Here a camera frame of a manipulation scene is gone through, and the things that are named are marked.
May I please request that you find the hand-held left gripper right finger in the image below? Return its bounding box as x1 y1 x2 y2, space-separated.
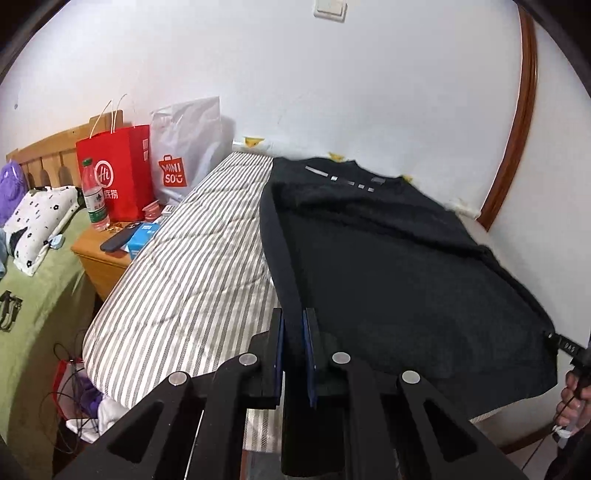
302 308 529 480

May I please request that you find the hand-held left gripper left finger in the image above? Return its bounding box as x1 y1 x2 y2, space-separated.
53 308 284 480

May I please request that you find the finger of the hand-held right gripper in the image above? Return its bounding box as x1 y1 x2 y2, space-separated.
542 330 589 357

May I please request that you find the black sweatshirt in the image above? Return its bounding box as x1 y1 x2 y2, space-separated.
259 157 559 478

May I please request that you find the person's right hand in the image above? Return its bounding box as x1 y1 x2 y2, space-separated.
554 369 591 435

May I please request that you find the grey striped quilt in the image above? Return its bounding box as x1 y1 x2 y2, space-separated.
82 150 522 455

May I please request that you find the blue box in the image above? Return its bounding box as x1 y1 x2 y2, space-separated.
127 223 162 260

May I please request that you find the white cloth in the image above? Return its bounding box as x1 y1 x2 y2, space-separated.
66 397 122 444

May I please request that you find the black phone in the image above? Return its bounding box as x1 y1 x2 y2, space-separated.
100 225 140 253

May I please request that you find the wooden nightstand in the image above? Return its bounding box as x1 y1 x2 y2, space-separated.
71 217 162 303

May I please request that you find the white shopping bag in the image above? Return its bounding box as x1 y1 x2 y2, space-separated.
149 96 221 206

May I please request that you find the red paper shopping bag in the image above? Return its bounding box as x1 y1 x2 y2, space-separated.
76 95 154 222

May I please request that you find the clear plastic water bottle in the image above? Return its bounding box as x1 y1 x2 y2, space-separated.
82 158 110 232

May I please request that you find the green bed sheet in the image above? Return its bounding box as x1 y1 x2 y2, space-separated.
0 208 100 480

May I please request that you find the white flower-printed pillow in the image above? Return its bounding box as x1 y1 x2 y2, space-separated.
4 185 84 277

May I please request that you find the wooden headboard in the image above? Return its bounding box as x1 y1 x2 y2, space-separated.
6 108 125 190

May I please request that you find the purple plush toy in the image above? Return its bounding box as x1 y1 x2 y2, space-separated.
0 160 28 227

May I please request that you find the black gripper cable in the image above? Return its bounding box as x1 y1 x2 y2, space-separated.
522 427 561 472

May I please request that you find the thin black cable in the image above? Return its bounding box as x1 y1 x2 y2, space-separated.
39 344 100 457

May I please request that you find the brown wooden door frame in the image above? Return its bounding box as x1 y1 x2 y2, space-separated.
478 7 539 232

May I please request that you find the black strap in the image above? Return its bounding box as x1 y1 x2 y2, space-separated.
0 291 24 332

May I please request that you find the white light switch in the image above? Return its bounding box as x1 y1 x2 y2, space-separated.
314 0 347 21

